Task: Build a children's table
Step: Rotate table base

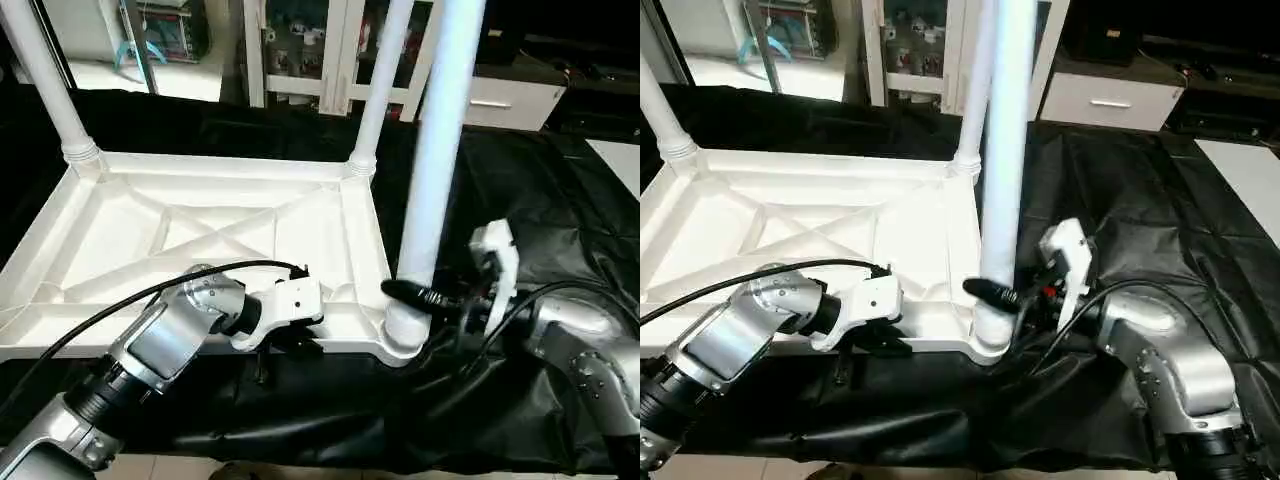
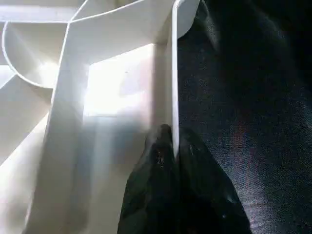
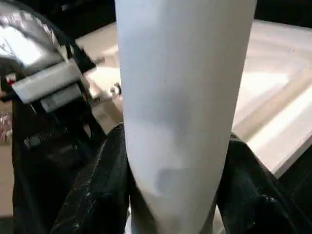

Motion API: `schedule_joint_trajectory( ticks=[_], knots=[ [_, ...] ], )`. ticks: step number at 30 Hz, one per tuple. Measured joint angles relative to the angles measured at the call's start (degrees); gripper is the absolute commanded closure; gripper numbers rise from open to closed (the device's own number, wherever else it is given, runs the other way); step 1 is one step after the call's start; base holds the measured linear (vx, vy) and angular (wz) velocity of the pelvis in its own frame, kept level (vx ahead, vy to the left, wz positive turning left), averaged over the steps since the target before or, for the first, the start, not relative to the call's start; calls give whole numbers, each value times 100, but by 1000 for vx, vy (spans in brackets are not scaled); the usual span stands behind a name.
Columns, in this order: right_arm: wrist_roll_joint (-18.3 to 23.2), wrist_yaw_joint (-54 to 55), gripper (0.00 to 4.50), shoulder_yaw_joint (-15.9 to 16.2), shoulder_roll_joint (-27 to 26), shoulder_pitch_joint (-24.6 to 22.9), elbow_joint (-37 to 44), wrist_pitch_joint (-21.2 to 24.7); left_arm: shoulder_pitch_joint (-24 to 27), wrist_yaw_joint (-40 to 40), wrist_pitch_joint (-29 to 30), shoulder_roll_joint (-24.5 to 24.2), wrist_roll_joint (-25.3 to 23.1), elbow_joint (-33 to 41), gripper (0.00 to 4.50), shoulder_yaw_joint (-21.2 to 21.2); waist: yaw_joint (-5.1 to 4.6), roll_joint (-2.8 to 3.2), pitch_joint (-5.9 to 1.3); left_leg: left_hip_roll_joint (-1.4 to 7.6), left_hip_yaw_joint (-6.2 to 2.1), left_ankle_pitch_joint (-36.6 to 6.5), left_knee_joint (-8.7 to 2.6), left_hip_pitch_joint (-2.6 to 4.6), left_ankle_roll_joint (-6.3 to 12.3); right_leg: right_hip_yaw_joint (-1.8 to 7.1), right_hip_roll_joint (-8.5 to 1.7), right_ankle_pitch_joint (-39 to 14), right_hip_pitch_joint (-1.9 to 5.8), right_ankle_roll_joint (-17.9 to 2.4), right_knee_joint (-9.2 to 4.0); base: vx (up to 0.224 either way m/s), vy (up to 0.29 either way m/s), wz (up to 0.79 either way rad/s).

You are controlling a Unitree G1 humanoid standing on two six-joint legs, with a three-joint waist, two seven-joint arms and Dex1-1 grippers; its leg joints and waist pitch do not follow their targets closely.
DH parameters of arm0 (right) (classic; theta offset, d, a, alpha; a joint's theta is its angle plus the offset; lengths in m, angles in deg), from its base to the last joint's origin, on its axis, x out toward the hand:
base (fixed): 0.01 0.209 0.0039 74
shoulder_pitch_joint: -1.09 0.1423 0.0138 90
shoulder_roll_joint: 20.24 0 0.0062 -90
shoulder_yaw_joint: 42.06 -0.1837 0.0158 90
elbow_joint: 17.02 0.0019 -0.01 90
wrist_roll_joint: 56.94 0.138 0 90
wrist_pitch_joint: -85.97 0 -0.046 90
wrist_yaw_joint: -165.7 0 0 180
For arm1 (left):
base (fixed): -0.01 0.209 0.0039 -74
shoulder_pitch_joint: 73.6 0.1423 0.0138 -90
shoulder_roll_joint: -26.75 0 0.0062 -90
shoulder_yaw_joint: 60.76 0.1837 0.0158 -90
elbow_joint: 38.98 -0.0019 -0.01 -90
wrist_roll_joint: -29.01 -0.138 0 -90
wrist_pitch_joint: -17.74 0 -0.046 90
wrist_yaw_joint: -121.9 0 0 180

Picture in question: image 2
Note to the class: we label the white plastic table top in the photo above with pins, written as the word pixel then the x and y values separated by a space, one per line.
pixel 73 97

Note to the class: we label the black work mat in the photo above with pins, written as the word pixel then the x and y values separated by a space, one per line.
pixel 253 122

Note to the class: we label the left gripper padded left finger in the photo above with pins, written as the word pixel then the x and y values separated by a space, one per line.
pixel 151 195

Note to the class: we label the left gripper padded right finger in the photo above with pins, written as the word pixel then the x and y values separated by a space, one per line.
pixel 204 204

